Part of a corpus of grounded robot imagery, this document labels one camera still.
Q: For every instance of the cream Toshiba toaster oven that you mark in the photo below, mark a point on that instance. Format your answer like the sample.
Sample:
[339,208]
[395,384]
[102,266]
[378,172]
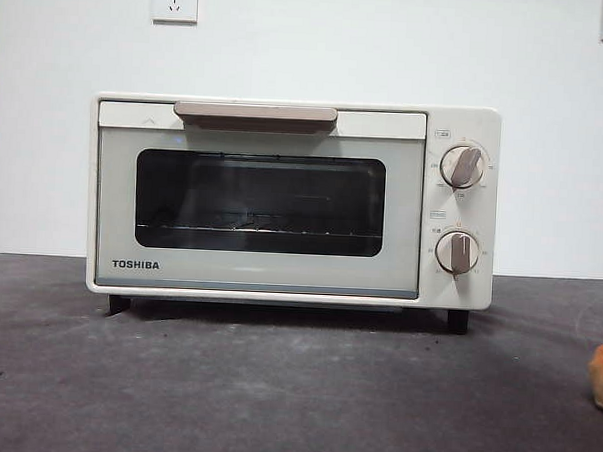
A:
[259,274]

